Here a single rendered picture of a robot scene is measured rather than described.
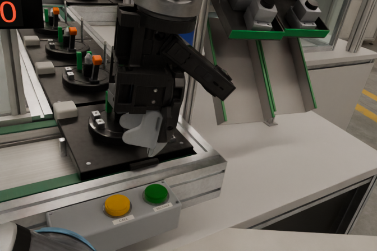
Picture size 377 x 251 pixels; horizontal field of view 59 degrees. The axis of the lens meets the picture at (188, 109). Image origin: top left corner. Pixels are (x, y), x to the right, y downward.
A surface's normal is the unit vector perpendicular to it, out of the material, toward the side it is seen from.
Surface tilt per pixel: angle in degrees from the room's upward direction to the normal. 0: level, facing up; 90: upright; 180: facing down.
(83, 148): 0
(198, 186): 90
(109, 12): 90
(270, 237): 0
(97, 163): 0
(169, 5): 94
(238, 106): 45
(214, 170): 90
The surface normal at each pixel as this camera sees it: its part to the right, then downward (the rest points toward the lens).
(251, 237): 0.13, -0.87
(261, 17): 0.08, 0.81
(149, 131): 0.26, 0.60
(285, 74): 0.33, -0.27
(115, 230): 0.50, 0.47
